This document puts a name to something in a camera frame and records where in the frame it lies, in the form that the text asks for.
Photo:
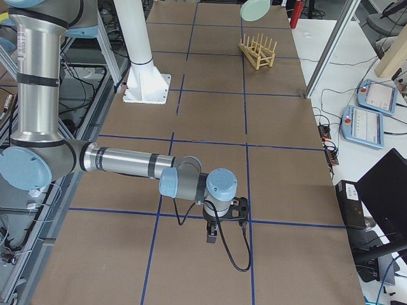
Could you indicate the red cylinder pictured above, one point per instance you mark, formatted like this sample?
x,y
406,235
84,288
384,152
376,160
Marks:
x,y
297,11

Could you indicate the blue teach pendant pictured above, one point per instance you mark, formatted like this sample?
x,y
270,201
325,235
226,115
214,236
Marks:
x,y
377,96
363,126

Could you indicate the light green round plate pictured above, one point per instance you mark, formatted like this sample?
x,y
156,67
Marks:
x,y
253,10

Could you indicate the black computer box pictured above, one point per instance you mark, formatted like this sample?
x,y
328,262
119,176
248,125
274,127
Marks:
x,y
350,205

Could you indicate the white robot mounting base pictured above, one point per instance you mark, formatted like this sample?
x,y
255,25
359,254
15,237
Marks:
x,y
145,83

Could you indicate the black monitor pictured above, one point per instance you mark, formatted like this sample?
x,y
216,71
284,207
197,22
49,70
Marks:
x,y
382,190

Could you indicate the aluminium frame post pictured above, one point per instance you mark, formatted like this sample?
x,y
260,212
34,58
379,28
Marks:
x,y
339,28

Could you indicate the blue teach pendant far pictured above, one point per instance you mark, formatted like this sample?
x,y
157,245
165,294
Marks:
x,y
377,96

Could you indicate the wooden dish rack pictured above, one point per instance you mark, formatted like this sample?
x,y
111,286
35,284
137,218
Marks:
x,y
259,50

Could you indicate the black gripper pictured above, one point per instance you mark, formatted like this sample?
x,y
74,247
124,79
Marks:
x,y
210,220

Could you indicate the blue teach pendant near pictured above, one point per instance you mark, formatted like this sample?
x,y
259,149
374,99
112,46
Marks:
x,y
363,126

